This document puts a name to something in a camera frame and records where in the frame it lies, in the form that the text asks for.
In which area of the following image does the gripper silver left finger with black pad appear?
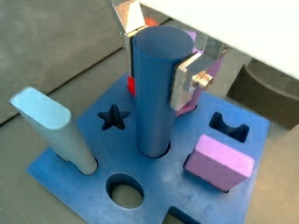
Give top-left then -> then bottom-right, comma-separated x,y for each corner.
111,0 -> 147,78

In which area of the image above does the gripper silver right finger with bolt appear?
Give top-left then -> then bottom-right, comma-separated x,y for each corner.
170,32 -> 230,111

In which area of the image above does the dark blue round cylinder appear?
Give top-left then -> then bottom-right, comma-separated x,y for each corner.
133,26 -> 193,158

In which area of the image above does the blue shape sorter board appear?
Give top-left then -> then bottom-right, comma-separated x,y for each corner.
27,78 -> 270,224

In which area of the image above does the red peg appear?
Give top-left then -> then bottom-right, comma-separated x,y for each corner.
127,17 -> 158,95

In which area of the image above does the purple cross-shaped peg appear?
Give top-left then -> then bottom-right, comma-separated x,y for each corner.
171,30 -> 226,116

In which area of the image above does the black curved cradle holder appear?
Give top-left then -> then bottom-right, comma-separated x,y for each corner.
227,59 -> 299,130

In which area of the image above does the purple square block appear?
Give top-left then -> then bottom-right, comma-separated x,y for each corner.
183,135 -> 255,192

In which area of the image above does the light blue rounded peg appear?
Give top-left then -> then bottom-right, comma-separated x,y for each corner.
10,87 -> 98,175

